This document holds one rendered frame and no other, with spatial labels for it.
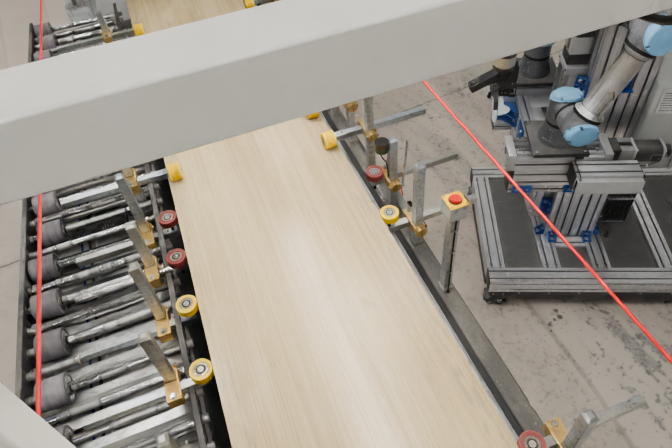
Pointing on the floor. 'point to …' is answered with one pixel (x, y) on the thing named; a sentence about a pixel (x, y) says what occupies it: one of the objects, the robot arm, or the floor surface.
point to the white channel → (299, 67)
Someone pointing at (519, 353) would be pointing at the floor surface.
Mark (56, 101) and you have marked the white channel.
